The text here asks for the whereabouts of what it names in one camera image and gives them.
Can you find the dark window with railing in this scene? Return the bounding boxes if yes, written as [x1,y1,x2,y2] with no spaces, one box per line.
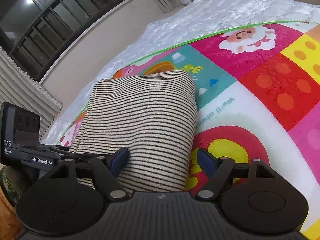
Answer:
[1,0,124,81]

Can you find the grey pleated curtain left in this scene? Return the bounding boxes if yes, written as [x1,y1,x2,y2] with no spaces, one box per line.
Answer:
[0,49,62,137]

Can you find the colourful cartoon play mat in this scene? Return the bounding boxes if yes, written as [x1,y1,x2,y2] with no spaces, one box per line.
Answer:
[56,21,320,240]

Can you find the white quilted mattress cover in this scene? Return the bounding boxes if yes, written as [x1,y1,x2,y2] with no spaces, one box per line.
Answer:
[41,0,319,144]

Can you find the beige striped knit sweater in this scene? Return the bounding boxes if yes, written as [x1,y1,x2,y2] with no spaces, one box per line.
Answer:
[70,70,197,192]

